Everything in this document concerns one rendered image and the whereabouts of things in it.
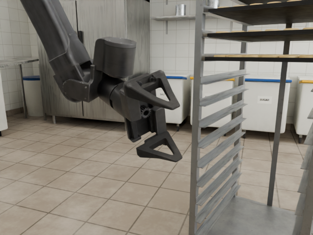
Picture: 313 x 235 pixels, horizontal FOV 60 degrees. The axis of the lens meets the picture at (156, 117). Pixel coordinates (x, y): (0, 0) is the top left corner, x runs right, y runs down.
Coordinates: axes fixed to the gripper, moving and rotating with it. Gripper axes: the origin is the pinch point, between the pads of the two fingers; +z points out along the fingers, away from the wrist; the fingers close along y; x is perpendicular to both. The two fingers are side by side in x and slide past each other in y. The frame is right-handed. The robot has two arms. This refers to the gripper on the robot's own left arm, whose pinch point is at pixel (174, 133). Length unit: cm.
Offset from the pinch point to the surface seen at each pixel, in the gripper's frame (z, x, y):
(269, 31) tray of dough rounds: -28, -67, 8
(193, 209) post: -32, -33, 81
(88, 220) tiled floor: -96, 1, 128
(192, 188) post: -36, -36, 71
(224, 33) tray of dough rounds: -43, -61, 10
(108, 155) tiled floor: -188, -55, 169
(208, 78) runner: -48, -57, 29
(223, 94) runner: -51, -72, 45
